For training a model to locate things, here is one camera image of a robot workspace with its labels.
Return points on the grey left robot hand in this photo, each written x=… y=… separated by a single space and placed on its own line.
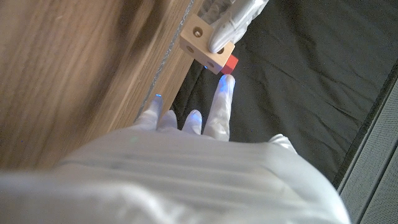
x=236 y=18

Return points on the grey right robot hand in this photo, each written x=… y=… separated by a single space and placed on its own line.
x=186 y=180

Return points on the wooden block with holes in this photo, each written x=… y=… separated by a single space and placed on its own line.
x=202 y=46

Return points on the red-headed screw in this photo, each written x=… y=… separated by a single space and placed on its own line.
x=230 y=64

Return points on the wooden table board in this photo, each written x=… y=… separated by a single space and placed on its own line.
x=168 y=53

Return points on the black backdrop curtain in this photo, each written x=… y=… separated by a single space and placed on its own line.
x=295 y=77

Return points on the grey perforated metal panel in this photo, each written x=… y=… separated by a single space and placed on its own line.
x=381 y=202
x=370 y=161

